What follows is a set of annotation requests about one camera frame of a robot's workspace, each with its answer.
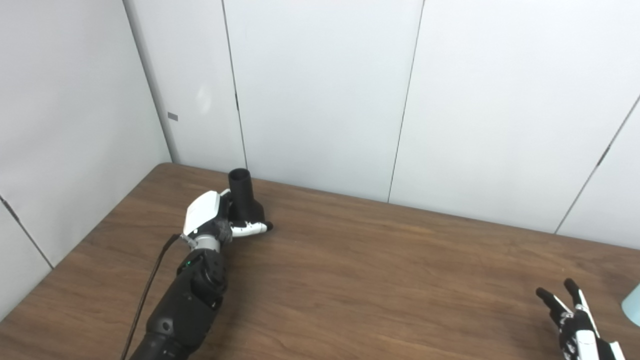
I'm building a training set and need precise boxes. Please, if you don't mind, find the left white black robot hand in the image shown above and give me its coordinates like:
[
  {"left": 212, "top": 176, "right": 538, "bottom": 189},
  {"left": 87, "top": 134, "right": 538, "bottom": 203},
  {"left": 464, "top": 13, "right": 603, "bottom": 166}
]
[{"left": 181, "top": 189, "right": 274, "bottom": 246}]

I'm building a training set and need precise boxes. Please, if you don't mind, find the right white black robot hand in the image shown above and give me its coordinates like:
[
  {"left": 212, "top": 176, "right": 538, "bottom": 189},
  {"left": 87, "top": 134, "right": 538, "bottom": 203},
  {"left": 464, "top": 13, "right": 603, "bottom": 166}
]
[{"left": 535, "top": 278, "right": 626, "bottom": 360}]

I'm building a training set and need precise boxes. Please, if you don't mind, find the black nozzle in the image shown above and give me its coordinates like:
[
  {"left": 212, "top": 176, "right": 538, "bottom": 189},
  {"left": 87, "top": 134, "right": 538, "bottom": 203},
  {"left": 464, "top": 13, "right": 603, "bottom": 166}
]
[{"left": 228, "top": 168, "right": 267, "bottom": 226}]

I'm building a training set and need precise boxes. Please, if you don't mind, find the light-blue hose piece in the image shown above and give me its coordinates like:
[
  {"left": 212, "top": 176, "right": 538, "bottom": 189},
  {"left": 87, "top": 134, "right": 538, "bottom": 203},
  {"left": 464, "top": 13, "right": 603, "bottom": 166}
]
[{"left": 621, "top": 283, "right": 640, "bottom": 327}]

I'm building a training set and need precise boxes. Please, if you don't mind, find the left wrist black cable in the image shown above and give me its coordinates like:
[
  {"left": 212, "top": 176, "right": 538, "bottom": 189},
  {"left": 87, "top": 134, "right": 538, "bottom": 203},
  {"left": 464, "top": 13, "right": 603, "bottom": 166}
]
[{"left": 120, "top": 233, "right": 193, "bottom": 360}]

